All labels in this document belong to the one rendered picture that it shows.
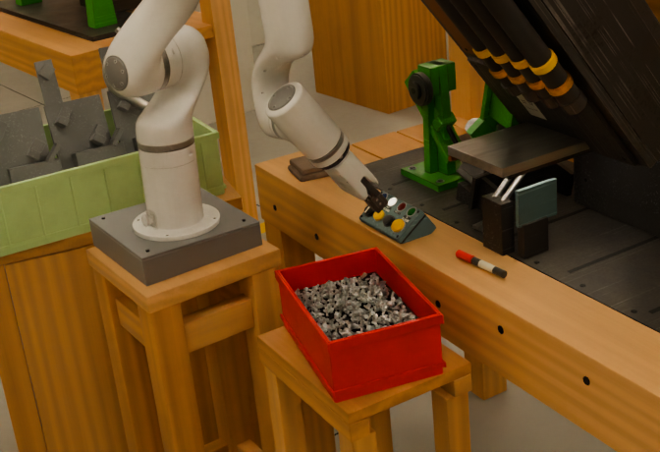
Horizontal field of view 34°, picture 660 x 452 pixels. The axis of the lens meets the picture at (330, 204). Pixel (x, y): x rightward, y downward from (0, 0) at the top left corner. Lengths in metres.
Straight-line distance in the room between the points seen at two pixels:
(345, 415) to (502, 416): 1.42
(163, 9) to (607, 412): 1.10
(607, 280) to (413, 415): 1.35
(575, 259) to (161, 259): 0.83
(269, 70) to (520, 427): 1.55
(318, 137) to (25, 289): 1.05
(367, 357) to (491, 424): 1.38
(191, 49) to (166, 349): 0.62
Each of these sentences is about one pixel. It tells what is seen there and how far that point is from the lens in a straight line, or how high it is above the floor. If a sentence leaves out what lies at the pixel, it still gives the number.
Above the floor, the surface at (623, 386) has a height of 0.88.
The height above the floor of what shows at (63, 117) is 1.02.
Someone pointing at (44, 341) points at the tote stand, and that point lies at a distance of 2.84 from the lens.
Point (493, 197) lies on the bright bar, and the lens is 2.10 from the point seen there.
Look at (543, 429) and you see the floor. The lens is 3.19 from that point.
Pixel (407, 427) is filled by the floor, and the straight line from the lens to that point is 3.21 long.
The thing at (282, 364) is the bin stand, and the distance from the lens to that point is 2.04.
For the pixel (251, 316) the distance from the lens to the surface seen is 2.38.
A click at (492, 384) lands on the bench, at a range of 3.30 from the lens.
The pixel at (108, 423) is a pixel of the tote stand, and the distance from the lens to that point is 2.98.
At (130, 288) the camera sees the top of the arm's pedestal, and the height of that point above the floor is 0.84.
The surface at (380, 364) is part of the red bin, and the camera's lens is 1.87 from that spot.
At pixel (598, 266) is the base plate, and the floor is 0.90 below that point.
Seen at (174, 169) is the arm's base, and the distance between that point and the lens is 2.27.
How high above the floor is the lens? 1.83
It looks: 23 degrees down
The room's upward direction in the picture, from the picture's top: 6 degrees counter-clockwise
